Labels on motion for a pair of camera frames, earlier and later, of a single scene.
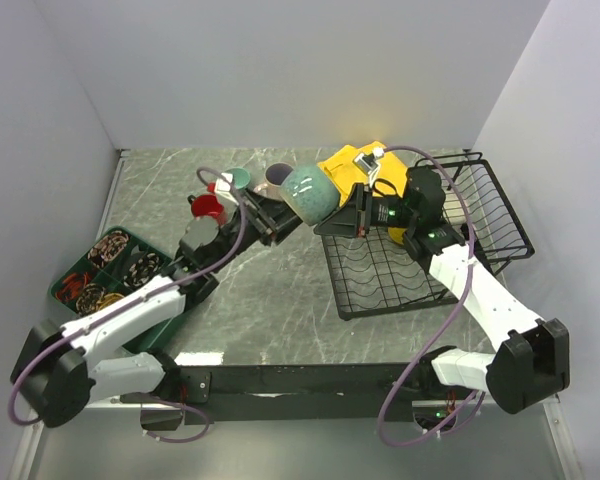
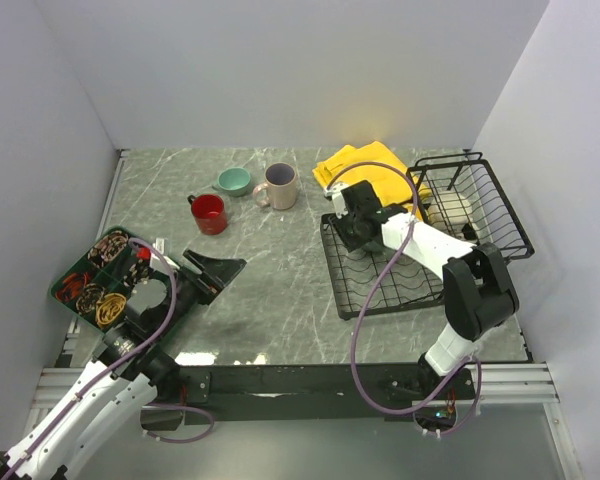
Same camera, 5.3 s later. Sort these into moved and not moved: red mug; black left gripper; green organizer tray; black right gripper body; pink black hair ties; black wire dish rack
Moved: black left gripper; black right gripper body
Not moved: green organizer tray; black wire dish rack; pink black hair ties; red mug
